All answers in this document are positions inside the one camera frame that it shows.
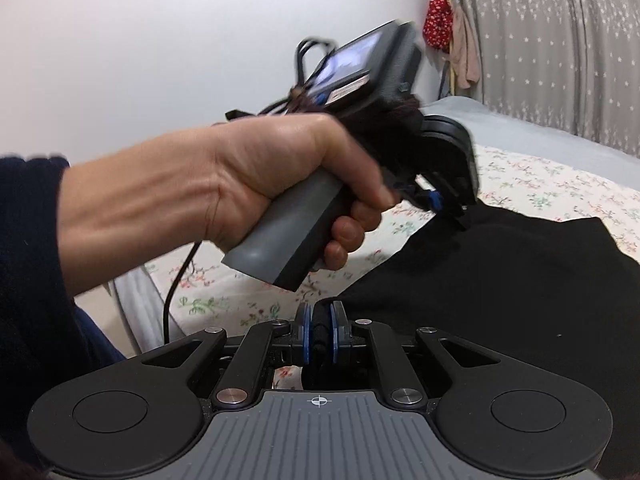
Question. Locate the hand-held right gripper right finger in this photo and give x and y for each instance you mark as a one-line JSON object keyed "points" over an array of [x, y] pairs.
{"points": [[339, 332]]}

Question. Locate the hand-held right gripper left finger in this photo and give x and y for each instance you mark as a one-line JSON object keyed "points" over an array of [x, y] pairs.
{"points": [[301, 332]]}

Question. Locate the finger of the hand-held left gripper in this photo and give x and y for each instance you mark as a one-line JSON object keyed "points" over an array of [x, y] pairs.
{"points": [[434, 201]]}

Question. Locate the black pants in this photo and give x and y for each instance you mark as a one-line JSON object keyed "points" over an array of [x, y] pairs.
{"points": [[500, 280]]}

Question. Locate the person's left forearm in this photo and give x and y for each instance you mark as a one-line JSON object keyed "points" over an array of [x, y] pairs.
{"points": [[140, 195]]}

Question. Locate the person's left hand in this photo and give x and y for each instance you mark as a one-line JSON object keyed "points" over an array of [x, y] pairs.
{"points": [[270, 160]]}

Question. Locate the red floral bag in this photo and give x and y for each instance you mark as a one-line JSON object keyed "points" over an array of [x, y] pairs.
{"points": [[437, 20]]}

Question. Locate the pink hanging cloth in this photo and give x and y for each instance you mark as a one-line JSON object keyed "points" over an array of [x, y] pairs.
{"points": [[467, 55]]}

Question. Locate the floral blanket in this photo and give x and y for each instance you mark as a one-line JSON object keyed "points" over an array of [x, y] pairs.
{"points": [[525, 180]]}

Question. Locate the grey star-patterned curtain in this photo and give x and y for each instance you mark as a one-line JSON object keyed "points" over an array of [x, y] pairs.
{"points": [[550, 35]]}

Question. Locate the person's navy clothing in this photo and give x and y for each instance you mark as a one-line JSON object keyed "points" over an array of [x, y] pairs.
{"points": [[40, 360]]}

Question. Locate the dark fuzzy cloth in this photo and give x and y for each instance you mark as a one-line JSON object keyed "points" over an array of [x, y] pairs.
{"points": [[12, 465]]}

